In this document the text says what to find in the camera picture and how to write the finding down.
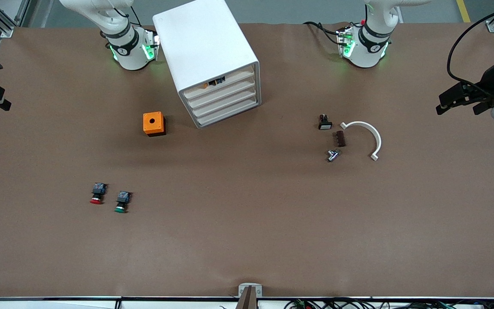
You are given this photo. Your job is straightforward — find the white curved plastic bracket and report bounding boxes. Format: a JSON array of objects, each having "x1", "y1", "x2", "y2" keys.
[{"x1": 340, "y1": 121, "x2": 383, "y2": 161}]

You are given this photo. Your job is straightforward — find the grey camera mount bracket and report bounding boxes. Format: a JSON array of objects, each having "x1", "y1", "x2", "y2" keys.
[{"x1": 238, "y1": 283, "x2": 263, "y2": 299}]

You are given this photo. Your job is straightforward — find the brown paper table cover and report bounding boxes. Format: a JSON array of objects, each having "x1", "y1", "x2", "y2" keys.
[{"x1": 0, "y1": 21, "x2": 494, "y2": 299}]

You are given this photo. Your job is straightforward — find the white cabinet drawer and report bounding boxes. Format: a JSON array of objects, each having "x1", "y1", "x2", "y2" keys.
[
  {"x1": 191, "y1": 87, "x2": 258, "y2": 118},
  {"x1": 196, "y1": 95, "x2": 259, "y2": 127}
]

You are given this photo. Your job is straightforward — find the red push button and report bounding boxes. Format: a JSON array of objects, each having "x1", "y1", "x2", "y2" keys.
[{"x1": 89, "y1": 182, "x2": 108, "y2": 205}]

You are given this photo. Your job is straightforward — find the white drawer cabinet shell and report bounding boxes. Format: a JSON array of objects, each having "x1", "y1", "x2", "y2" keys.
[{"x1": 152, "y1": 0, "x2": 261, "y2": 129}]

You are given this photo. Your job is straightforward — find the orange button enclosure box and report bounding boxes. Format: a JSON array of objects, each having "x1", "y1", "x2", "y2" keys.
[{"x1": 143, "y1": 112, "x2": 167, "y2": 137}]

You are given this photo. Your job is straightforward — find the black arm base cable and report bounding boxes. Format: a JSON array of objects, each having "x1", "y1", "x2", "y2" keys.
[{"x1": 304, "y1": 21, "x2": 344, "y2": 46}]

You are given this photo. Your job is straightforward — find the white drawer holding orange component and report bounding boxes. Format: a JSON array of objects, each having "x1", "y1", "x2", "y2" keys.
[{"x1": 184, "y1": 69, "x2": 256, "y2": 100}]

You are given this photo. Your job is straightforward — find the green push button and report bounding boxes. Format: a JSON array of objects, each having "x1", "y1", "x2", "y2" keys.
[{"x1": 114, "y1": 191, "x2": 132, "y2": 214}]

